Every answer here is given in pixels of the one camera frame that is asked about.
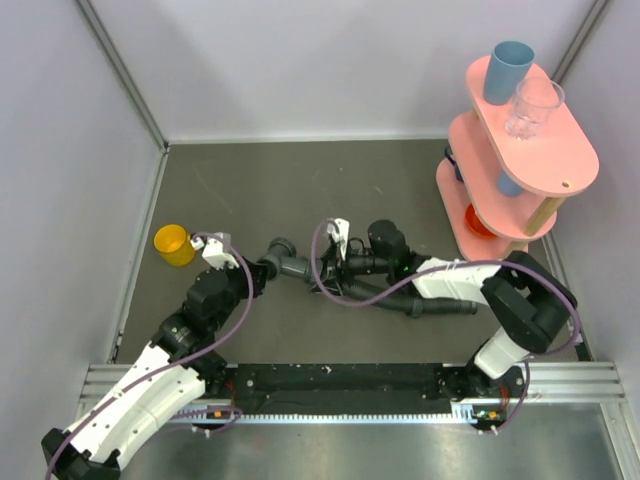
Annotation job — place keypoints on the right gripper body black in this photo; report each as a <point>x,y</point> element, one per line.
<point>368,262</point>

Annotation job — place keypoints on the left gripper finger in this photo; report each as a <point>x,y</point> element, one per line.
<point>260,283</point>
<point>270,264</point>

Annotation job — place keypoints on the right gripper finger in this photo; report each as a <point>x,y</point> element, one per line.
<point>333,286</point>
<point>331,260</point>

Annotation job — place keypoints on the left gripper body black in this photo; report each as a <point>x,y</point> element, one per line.
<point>239,284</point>

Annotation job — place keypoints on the grey plastic pipe fitting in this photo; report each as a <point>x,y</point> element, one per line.
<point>289,264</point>

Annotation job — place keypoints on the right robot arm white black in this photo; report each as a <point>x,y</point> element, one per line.
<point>530,305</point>

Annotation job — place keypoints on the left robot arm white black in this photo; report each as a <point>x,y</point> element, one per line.
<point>173,369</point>

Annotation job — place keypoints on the yellow plastic cup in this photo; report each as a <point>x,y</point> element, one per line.
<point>172,242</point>

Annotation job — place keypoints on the orange bowl bottom tier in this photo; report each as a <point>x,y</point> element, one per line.
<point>474,224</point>

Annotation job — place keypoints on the dark blue cup behind shelf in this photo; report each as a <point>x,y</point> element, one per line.
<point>448,153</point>

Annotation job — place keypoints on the pink three-tier shelf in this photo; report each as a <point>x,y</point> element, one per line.
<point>558,163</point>

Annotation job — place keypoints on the blue cup middle tier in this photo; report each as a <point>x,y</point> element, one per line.
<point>507,186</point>

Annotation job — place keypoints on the clear glass cup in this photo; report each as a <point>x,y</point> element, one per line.
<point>535,100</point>

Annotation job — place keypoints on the blue cup on top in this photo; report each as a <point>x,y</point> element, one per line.
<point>509,63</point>

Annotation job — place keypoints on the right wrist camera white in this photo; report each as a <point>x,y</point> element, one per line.
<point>338,231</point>

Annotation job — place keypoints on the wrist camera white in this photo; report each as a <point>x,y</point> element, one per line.
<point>215,250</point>
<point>338,231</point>

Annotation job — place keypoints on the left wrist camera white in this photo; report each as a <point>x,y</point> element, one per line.
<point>215,250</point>

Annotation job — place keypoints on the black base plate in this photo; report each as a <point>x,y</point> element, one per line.
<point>336,389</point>

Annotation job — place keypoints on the grey slotted cable duct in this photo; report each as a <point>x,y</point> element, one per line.
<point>457,414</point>

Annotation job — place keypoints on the aluminium frame rail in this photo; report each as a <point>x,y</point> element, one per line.
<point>550,382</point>

